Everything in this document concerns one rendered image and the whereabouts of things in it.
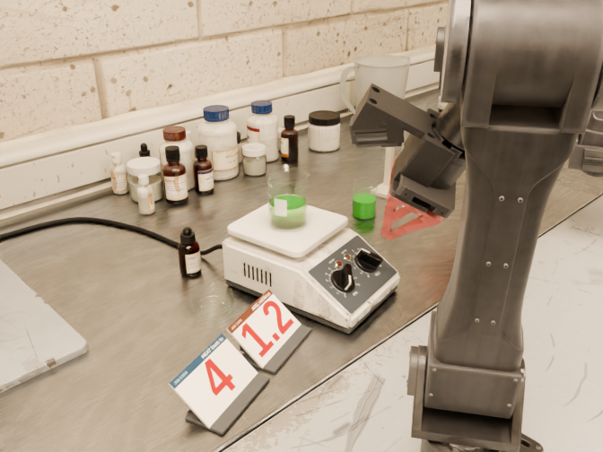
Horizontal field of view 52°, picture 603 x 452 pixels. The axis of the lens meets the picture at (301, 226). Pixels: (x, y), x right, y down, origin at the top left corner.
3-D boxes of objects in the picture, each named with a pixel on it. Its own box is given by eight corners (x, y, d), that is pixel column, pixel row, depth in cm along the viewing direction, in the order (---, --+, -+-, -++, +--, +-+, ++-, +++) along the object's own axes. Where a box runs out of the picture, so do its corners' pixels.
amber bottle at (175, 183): (164, 196, 109) (158, 144, 105) (186, 194, 110) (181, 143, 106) (167, 205, 106) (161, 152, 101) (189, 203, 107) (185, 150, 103)
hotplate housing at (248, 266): (400, 290, 83) (405, 237, 79) (349, 339, 73) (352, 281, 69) (269, 243, 94) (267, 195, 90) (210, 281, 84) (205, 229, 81)
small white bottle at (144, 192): (139, 216, 102) (134, 178, 99) (139, 209, 105) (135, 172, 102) (155, 214, 103) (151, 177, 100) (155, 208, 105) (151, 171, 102)
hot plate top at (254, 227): (351, 222, 82) (351, 217, 82) (299, 260, 74) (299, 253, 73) (279, 201, 89) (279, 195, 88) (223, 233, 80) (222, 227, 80)
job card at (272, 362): (311, 330, 74) (312, 301, 73) (275, 374, 67) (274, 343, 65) (268, 317, 77) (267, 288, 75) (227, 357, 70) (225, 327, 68)
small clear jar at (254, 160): (257, 178, 117) (257, 152, 114) (238, 173, 119) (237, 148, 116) (271, 170, 120) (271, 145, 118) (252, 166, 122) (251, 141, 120)
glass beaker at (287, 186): (311, 235, 78) (311, 176, 75) (268, 238, 78) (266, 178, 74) (305, 214, 84) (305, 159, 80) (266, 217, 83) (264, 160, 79)
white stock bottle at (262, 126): (276, 152, 130) (275, 98, 125) (280, 162, 124) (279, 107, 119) (247, 152, 129) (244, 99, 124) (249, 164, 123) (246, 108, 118)
